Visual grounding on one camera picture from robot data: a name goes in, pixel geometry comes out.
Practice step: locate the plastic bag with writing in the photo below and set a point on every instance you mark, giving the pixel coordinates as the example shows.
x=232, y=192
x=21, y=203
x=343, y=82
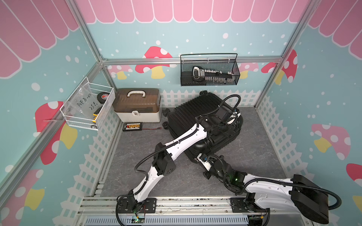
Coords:
x=84, y=102

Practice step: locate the black tape roll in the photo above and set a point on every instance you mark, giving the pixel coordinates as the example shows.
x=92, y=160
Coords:
x=102, y=97

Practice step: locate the socket wrench set in basket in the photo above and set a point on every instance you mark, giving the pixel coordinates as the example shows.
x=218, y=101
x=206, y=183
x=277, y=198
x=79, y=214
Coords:
x=205, y=75

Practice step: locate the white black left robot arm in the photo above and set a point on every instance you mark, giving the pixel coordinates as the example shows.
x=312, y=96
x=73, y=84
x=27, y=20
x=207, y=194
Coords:
x=159, y=164

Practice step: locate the black wire mesh wall basket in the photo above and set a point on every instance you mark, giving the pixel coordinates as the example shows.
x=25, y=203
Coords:
x=214, y=69

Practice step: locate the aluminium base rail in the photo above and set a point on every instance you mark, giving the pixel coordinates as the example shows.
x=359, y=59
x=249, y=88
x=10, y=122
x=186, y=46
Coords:
x=182, y=211

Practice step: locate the black ribbed hard-shell suitcase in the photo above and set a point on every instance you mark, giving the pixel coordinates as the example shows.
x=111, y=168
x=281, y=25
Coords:
x=195, y=112

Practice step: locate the brown lidded white toolbox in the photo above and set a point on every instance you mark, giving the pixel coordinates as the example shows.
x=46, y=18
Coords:
x=138, y=105

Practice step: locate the black box with orange parts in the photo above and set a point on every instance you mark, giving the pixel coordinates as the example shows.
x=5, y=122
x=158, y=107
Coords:
x=132, y=126

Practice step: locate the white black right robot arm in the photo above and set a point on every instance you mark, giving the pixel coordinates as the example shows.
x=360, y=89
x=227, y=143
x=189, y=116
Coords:
x=297, y=194

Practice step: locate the yellow black tool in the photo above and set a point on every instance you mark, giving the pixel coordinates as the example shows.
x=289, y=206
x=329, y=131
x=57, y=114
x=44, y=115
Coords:
x=95, y=115

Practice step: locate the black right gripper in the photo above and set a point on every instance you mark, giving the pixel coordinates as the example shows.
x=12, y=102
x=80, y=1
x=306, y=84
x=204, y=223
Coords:
x=205, y=173

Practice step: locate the clear wire wall basket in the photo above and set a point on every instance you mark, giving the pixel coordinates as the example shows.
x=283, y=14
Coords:
x=77, y=120

